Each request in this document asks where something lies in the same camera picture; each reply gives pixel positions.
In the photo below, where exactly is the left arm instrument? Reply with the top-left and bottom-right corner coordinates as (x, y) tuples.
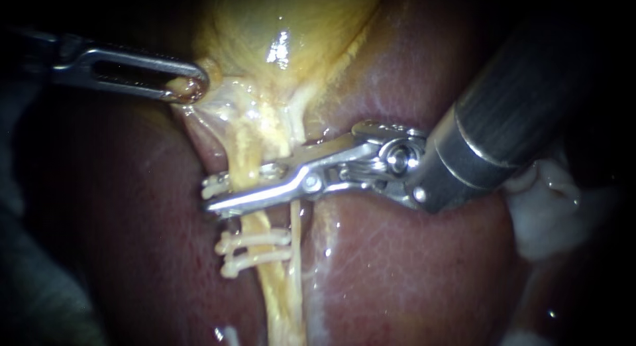
(0, 23), (91, 84)

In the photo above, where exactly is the left arm instrument jaw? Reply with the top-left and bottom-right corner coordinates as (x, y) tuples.
(51, 46), (211, 106)

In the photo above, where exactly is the thin tube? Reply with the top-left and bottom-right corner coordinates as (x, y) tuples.
(229, 112), (300, 346)

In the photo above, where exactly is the right arm instrument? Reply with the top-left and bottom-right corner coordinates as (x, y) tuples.
(320, 105), (539, 215)

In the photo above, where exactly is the gallbladder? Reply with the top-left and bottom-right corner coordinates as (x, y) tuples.
(191, 0), (390, 116)

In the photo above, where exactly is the white clip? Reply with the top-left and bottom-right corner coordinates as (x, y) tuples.
(214, 228), (293, 256)
(200, 162), (288, 201)
(219, 248), (294, 280)

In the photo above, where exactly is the pale fatty tissue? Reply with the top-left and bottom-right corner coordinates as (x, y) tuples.
(171, 77), (311, 188)
(500, 156), (619, 263)

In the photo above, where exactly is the right arm instrument jaw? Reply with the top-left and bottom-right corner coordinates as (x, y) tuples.
(203, 164), (327, 219)
(258, 132), (371, 180)

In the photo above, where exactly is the dark red liver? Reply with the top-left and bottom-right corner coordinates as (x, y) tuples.
(15, 0), (553, 346)

